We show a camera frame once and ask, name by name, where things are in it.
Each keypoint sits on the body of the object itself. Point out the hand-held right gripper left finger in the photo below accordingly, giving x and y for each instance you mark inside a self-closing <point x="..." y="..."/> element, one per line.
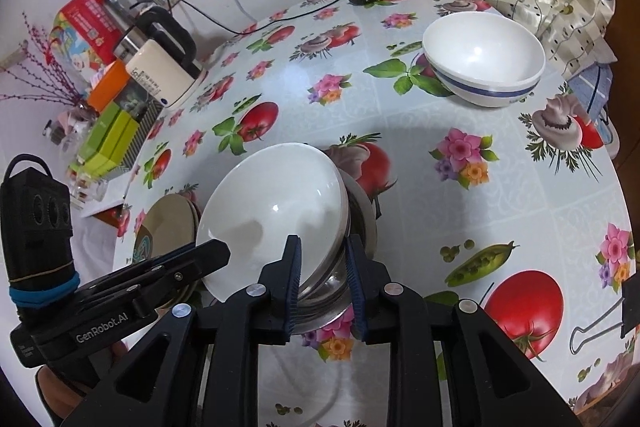
<point x="292" y="287"/>

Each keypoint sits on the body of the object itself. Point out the person's left hand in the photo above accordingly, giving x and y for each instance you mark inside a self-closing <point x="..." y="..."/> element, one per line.
<point x="52" y="389"/>

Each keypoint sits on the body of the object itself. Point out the lime green flat box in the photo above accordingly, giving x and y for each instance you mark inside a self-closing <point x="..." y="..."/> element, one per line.
<point x="100" y="159"/>

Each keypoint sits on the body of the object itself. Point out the blue striped cloth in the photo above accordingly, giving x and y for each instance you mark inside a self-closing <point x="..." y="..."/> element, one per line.
<point x="595" y="92"/>

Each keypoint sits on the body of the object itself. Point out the red cardboard box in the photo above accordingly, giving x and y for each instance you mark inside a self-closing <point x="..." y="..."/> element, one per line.
<point x="92" y="27"/>

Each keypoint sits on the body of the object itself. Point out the black binder clip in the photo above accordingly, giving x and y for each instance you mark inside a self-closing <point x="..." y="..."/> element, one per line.
<point x="630" y="312"/>

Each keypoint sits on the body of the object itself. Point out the stainless steel bowl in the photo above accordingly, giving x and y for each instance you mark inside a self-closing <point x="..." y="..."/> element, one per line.
<point x="362" y="217"/>

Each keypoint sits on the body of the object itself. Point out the clear glass mug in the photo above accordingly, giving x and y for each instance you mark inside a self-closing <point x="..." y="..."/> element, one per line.
<point x="92" y="189"/>

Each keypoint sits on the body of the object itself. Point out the stack of green boxes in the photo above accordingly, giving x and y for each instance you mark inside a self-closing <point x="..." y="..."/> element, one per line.
<point x="120" y="134"/>

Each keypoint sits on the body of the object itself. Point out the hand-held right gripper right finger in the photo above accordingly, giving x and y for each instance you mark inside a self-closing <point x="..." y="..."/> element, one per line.
<point x="356" y="292"/>

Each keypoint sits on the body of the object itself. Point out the orange lidded storage box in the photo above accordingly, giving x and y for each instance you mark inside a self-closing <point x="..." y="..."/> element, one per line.
<point x="107" y="87"/>

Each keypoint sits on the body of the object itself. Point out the cream electric kettle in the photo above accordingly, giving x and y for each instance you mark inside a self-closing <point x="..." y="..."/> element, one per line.
<point x="155" y="77"/>

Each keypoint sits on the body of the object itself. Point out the glass jar with dark lid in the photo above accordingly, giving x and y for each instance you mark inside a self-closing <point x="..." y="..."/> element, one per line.
<point x="52" y="131"/>

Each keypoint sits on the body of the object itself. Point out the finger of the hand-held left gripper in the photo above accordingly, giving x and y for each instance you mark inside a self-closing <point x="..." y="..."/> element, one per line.
<point x="190" y="262"/>
<point x="165" y="254"/>

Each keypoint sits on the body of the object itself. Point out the zigzag patterned box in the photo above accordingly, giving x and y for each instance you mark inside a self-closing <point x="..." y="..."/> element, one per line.
<point x="145" y="127"/>

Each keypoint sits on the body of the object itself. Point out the white bowl with blue stripe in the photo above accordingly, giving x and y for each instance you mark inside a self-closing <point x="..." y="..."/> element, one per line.
<point x="270" y="217"/>
<point x="480" y="52"/>

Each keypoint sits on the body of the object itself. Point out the colourful cartoon print box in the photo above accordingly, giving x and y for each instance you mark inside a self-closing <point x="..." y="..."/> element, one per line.
<point x="70" y="52"/>

